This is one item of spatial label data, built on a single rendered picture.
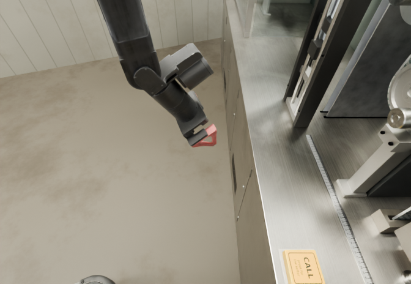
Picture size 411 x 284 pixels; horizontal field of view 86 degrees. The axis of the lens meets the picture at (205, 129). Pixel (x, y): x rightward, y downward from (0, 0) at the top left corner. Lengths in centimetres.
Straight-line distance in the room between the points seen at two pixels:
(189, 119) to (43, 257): 146
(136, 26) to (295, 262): 55
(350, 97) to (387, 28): 23
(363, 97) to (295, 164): 34
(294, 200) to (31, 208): 172
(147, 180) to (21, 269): 85
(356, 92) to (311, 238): 50
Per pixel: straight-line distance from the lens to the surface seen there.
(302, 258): 59
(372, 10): 139
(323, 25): 75
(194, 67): 42
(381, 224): 72
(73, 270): 167
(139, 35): 36
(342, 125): 92
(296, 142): 79
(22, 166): 226
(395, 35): 81
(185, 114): 47
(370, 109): 98
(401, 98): 68
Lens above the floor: 147
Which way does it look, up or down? 48 degrees down
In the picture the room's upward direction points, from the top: straight up
